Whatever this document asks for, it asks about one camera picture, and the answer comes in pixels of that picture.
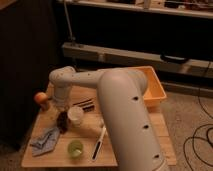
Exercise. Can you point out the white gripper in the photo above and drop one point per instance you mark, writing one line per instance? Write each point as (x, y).
(61, 97)

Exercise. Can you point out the dark grape bunch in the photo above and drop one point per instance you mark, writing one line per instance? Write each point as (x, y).
(62, 122)

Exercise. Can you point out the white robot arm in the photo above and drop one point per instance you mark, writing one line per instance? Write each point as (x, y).
(120, 94)

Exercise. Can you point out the white paper cup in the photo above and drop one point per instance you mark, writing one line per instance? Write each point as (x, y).
(75, 115)

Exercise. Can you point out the green plastic cup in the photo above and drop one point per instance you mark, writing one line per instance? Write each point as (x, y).
(75, 149)

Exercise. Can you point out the red apple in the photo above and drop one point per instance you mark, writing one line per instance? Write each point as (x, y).
(41, 98)

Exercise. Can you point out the wooden table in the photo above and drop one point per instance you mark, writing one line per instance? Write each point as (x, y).
(88, 133)

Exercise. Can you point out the blue folded cloth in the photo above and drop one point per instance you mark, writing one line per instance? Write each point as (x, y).
(46, 142)

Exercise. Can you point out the white dish brush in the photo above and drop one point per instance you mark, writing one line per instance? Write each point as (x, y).
(98, 144)

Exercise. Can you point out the yellow plastic bin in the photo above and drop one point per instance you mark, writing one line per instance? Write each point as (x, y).
(155, 93)

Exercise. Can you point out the grey metal shelf beam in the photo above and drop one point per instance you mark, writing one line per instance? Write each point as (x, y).
(133, 58)

